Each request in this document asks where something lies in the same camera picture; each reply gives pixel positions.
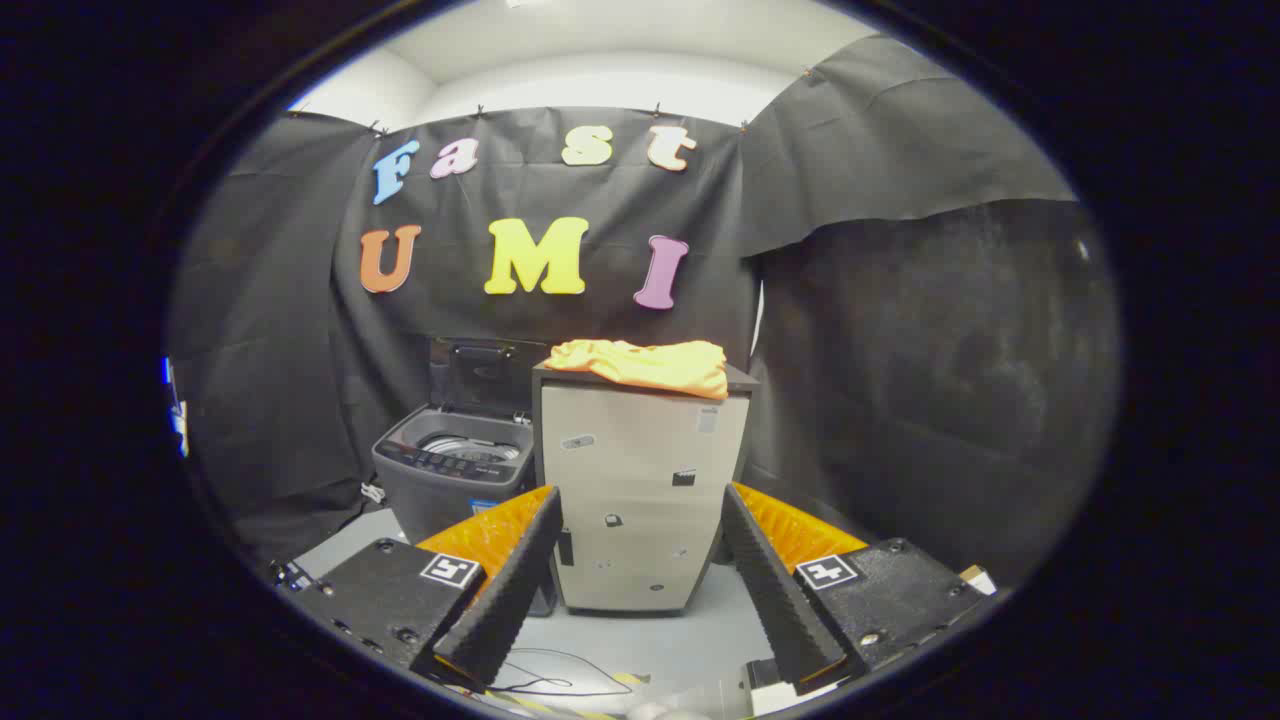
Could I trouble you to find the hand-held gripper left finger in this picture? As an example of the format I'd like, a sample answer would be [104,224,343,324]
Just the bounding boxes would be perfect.
[283,485,564,693]

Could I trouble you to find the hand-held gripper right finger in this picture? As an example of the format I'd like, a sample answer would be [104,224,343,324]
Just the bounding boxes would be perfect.
[720,482,999,696]

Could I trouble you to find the dark grey washing machine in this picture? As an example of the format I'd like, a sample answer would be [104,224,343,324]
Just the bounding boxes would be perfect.
[372,403,538,546]

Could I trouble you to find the orange polo shirt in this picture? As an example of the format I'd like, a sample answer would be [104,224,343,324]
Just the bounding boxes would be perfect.
[545,339,730,401]

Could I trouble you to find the grey cabinet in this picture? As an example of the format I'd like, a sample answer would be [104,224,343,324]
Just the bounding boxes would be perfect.
[531,360,759,614]

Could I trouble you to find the thin black floor cables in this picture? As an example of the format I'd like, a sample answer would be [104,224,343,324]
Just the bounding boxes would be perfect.
[490,648,636,698]

